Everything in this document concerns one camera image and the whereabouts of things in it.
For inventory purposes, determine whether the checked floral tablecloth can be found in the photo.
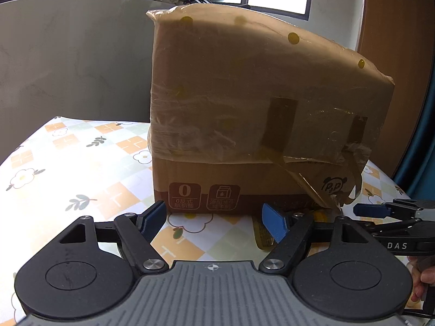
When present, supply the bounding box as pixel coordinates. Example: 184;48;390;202
0;115;435;316

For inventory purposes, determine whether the wooden panel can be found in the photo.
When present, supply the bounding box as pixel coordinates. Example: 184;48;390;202
355;0;435;177

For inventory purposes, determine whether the dotted clear plastic liner bag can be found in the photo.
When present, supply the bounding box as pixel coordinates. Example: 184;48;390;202
146;3;396;211

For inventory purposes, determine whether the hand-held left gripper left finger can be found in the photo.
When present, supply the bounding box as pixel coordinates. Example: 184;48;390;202
51;200;169;275

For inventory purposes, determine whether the yellow snack packet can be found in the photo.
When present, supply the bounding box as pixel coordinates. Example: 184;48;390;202
253;210;327;252

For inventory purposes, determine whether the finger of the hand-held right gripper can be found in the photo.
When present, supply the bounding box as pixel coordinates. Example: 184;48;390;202
369;218;427;237
353;200;435;218

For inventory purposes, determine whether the brown cardboard box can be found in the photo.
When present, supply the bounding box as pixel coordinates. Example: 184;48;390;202
146;3;396;213

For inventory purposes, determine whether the person's right hand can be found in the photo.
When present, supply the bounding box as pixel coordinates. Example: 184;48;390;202
409;267;435;304

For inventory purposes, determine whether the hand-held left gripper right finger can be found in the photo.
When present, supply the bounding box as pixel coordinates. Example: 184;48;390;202
259;203;378;274

